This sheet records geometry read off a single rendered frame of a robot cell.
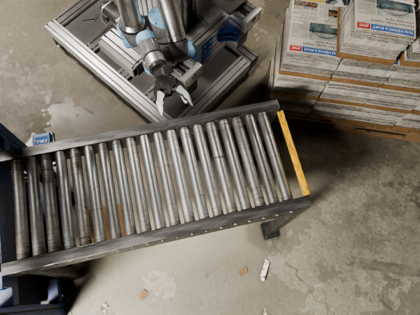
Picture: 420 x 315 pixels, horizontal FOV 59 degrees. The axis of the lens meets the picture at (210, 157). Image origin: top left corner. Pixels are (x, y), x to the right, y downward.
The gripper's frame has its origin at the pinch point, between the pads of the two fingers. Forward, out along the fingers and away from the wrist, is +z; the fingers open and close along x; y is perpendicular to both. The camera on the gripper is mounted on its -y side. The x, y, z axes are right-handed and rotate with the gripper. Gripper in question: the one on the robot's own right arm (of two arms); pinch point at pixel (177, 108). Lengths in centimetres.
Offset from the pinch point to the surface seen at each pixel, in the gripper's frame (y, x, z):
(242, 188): 41, -25, 27
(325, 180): 110, -108, 28
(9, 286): 61, 81, 27
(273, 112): 41, -57, -4
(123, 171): 47, 22, -1
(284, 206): 39, -39, 42
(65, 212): 51, 50, 8
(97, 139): 48, 28, -20
